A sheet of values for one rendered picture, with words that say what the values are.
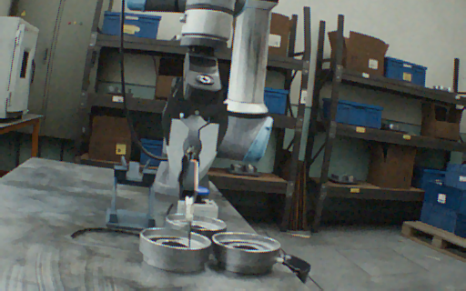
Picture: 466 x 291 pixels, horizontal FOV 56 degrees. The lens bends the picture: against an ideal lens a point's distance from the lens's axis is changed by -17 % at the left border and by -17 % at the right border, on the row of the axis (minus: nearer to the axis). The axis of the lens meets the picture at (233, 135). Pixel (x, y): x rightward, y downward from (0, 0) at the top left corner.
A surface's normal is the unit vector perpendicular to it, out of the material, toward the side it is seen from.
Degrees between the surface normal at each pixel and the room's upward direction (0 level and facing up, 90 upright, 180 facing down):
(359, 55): 92
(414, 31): 90
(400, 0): 90
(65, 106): 90
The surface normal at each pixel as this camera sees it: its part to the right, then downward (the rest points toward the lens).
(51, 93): 0.18, 0.08
